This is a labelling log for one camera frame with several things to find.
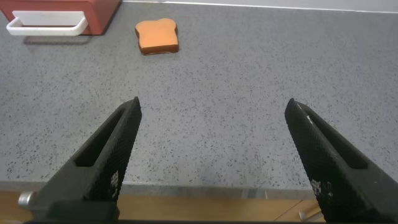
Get red drawer with white handle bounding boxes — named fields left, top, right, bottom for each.
left=0, top=0, right=102, bottom=37

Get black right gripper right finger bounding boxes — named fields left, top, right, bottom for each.
left=284, top=98, right=398, bottom=223

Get silver metal part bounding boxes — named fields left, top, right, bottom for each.
left=298, top=208, right=324, bottom=223

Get toy toast slice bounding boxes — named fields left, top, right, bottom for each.
left=134, top=17, right=180, bottom=56

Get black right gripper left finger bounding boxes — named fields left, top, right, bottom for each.
left=29, top=96, right=143, bottom=222

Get red drawer case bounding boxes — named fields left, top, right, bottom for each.
left=88, top=0, right=122, bottom=35

